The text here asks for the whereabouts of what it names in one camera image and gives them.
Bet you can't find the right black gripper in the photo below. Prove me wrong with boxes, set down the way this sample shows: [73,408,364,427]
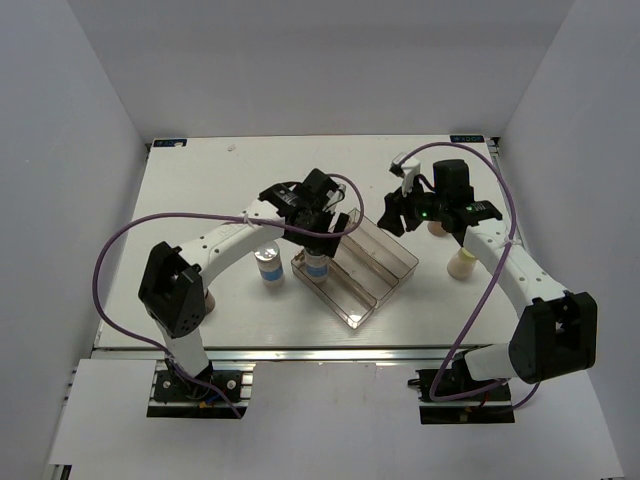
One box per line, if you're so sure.
[377,174,447,238]

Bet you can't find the blue label bottle silver cap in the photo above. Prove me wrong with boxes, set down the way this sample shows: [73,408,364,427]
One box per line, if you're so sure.
[304,249,330,284]

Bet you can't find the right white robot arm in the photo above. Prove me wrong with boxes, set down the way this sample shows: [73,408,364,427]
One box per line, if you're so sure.
[377,159,597,399]

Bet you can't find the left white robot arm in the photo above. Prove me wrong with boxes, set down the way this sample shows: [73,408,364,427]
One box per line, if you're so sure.
[138,168,349,399]

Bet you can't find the pink cap spice bottle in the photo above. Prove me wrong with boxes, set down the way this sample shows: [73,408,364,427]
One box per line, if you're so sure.
[427,221,448,237]

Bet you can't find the clear plastic organizer tray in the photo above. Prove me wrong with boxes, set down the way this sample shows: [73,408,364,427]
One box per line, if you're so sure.
[291,217,419,330]

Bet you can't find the yellow cap spice bottle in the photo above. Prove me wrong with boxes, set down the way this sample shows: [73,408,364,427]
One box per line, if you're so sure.
[447,248,477,281]

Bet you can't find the brown spice jar near front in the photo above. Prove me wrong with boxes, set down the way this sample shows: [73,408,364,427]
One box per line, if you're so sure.
[204,292,216,315]

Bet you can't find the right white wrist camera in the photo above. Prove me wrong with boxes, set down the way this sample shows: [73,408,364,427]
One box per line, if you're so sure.
[389,152,421,197]

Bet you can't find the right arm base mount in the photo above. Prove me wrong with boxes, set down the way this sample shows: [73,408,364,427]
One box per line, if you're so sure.
[407,359,515,425]

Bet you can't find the aluminium table front rail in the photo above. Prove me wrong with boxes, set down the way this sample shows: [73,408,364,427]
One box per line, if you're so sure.
[91,348,448,363]

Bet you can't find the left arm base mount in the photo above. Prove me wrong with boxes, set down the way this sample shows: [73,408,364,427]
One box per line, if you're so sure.
[146,363,252,420]

